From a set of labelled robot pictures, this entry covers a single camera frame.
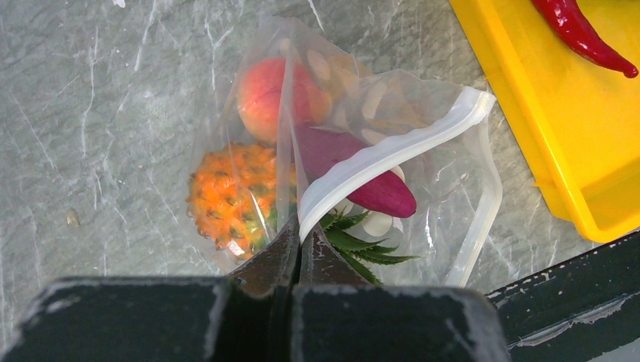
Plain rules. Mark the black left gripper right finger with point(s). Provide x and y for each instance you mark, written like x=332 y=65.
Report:
x=338 y=316

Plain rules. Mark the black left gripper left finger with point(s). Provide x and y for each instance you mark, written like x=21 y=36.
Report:
x=238 y=317

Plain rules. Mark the orange toy pineapple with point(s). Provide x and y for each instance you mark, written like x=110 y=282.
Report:
x=232 y=201

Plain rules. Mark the clear zip top bag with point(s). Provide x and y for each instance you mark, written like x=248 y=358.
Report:
x=438 y=129

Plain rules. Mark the purple toy sweet potato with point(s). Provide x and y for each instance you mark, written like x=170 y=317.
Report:
x=343 y=166

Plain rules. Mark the pink toy peach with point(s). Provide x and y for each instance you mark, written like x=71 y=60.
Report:
x=259 y=97

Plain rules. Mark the yellow plastic tray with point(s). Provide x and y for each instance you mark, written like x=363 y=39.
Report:
x=576 y=123

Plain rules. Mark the red toy chili pepper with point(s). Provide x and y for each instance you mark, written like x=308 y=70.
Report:
x=567 y=21

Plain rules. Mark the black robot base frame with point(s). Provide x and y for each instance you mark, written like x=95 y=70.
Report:
x=585 y=308

